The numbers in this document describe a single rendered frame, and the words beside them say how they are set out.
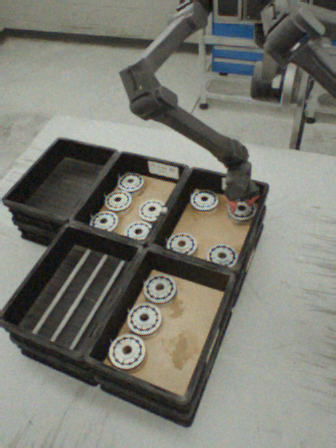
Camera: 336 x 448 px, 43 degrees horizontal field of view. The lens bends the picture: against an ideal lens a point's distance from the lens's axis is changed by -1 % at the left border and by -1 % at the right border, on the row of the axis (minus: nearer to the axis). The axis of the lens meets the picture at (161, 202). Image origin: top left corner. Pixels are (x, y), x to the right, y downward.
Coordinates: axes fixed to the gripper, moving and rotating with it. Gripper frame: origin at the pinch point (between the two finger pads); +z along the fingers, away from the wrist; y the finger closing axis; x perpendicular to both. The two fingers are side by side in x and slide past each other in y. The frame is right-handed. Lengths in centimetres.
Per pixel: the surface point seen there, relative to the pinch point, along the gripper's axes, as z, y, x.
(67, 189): 4, -53, 44
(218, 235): 4.7, -11.2, -4.3
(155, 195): 4.2, -23.1, 24.1
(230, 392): 19, -31, -48
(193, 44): 73, 108, 263
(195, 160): 17, 6, 49
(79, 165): 4, -45, 56
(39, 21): 61, -13, 380
